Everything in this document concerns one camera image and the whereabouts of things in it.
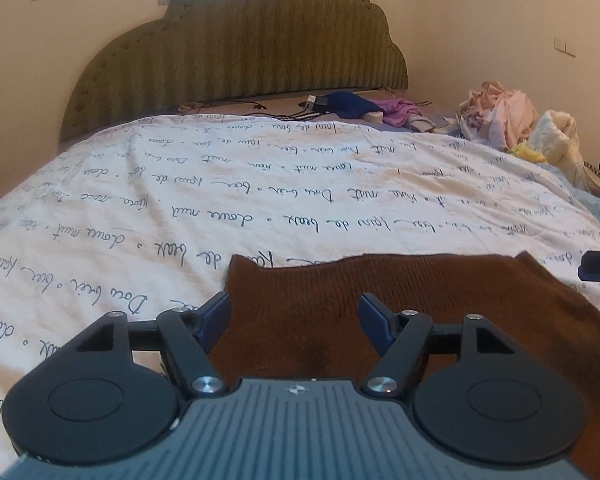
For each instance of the blue cloth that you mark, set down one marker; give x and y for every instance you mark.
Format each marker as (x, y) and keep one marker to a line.
(350, 102)

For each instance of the white charger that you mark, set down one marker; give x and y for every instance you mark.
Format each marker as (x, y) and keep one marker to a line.
(311, 101)

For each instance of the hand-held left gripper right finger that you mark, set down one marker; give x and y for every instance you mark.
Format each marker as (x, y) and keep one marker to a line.
(375, 323)

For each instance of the white wall switch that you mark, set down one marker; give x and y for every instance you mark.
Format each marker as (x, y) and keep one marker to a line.
(565, 46)

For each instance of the brown knit sweater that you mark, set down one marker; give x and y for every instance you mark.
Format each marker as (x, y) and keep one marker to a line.
(455, 300)

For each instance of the white quilt with script print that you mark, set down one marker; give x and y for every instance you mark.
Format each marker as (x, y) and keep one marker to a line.
(180, 200)

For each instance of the green padded headboard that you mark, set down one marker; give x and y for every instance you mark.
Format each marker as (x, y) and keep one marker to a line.
(240, 45)

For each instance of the purple cloth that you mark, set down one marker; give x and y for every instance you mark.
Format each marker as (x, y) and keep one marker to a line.
(400, 110)

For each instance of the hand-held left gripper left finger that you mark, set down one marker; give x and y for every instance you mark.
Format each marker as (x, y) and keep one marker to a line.
(215, 321)

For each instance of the yellow and white garment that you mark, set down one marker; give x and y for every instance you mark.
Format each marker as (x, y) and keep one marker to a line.
(555, 140)

